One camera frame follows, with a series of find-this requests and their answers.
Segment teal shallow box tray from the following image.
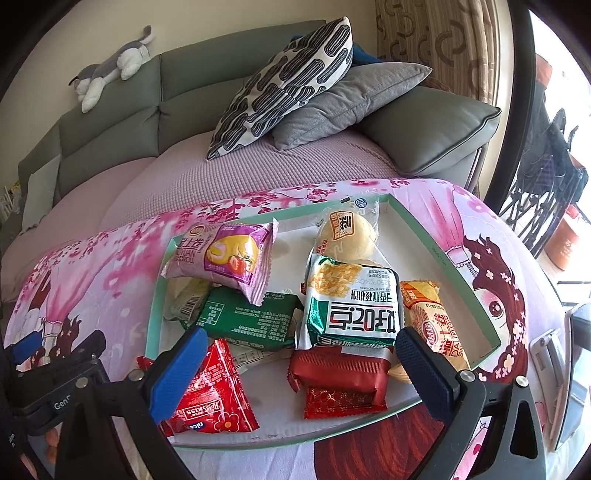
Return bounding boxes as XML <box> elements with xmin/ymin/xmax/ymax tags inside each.
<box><xmin>144</xmin><ymin>193</ymin><xmax>502</xmax><ymax>452</ymax></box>

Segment clear green-edged barcode snack packet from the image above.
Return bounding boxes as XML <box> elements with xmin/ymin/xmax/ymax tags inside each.
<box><xmin>163</xmin><ymin>277</ymin><xmax>212</xmax><ymax>330</ymax></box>

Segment pink cartoon girl blanket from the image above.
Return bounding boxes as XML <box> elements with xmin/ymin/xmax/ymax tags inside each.
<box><xmin>0</xmin><ymin>177</ymin><xmax>583</xmax><ymax>480</ymax></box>

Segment silver metal stand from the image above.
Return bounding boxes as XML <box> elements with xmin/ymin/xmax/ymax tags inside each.
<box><xmin>530</xmin><ymin>303</ymin><xmax>590</xmax><ymax>451</ymax></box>

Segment brown patterned curtain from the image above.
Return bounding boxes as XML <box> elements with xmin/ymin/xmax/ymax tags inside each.
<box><xmin>375</xmin><ymin>0</ymin><xmax>499</xmax><ymax>105</ymax></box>

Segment dark red snack packet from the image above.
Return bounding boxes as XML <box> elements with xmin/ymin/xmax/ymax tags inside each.
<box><xmin>287</xmin><ymin>346</ymin><xmax>391</xmax><ymax>396</ymax></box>

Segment grey cushion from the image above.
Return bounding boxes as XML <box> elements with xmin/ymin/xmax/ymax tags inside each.
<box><xmin>273</xmin><ymin>62</ymin><xmax>432</xmax><ymax>150</ymax></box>

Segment grey sectional sofa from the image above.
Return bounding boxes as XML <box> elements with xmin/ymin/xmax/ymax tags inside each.
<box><xmin>1</xmin><ymin>21</ymin><xmax>500</xmax><ymax>269</ymax></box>

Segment white picture frames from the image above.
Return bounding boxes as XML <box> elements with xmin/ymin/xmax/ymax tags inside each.
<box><xmin>0</xmin><ymin>181</ymin><xmax>22</xmax><ymax>222</ymax></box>

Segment black and white patterned pillow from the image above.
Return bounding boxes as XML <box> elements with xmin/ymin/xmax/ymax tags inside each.
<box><xmin>206</xmin><ymin>16</ymin><xmax>353</xmax><ymax>160</ymax></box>

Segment grey white plush cat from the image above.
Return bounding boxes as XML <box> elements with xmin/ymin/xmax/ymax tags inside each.
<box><xmin>68</xmin><ymin>25</ymin><xmax>154</xmax><ymax>114</ymax></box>

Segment long red gold-pattern snack pack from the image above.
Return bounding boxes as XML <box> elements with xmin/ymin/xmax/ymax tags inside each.
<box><xmin>304</xmin><ymin>387</ymin><xmax>387</xmax><ymax>420</ymax></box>

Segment red nice kiss biscuit packet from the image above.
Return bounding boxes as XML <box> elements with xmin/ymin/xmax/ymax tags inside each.
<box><xmin>159</xmin><ymin>339</ymin><xmax>259</xmax><ymax>437</ymax></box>

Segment black clothes drying rack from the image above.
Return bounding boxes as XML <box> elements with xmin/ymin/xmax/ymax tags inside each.
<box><xmin>500</xmin><ymin>108</ymin><xmax>589</xmax><ymax>257</ymax></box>

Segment light grey small pillow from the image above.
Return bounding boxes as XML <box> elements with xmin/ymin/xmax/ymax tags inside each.
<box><xmin>22</xmin><ymin>154</ymin><xmax>62</xmax><ymax>231</ymax></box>

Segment round bun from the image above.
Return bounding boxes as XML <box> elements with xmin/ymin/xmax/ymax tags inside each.
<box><xmin>312</xmin><ymin>197</ymin><xmax>380</xmax><ymax>262</ymax></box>

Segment purple swiss roll packet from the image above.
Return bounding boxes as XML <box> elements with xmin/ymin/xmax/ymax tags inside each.
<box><xmin>161</xmin><ymin>220</ymin><xmax>279</xmax><ymax>307</ymax></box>

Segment pale green white snack packet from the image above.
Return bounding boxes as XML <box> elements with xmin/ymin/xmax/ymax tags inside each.
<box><xmin>229</xmin><ymin>344</ymin><xmax>293</xmax><ymax>374</ymax></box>

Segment person's left hand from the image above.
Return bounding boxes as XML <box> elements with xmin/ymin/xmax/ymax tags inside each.
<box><xmin>20</xmin><ymin>426</ymin><xmax>61</xmax><ymax>479</ymax></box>

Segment orange cream bread packet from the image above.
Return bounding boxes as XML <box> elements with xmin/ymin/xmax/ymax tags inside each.
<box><xmin>401</xmin><ymin>280</ymin><xmax>470</xmax><ymax>371</ymax></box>

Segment white green Korean snack packet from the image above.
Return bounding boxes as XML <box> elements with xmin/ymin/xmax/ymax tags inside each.
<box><xmin>295</xmin><ymin>253</ymin><xmax>404</xmax><ymax>350</ymax></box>

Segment dark green snack packet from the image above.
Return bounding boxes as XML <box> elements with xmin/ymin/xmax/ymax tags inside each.
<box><xmin>197</xmin><ymin>287</ymin><xmax>304</xmax><ymax>351</ymax></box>

